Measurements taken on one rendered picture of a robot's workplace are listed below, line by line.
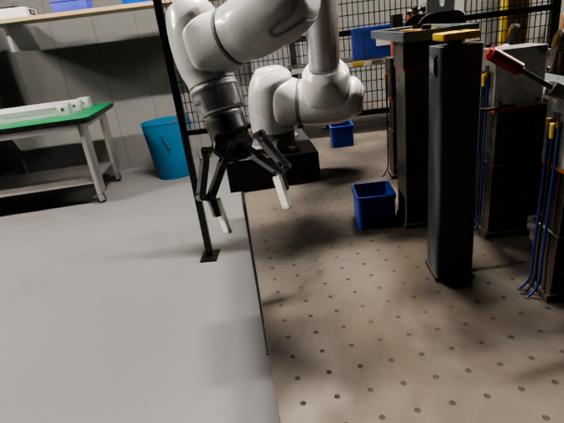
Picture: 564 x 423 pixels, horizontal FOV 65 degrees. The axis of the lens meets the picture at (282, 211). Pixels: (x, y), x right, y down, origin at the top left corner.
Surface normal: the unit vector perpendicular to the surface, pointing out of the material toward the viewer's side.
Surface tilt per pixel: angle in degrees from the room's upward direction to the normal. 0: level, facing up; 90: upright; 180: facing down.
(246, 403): 0
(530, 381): 0
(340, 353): 0
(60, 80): 90
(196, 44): 84
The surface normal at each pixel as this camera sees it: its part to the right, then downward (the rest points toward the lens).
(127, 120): 0.13, 0.36
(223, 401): -0.12, -0.92
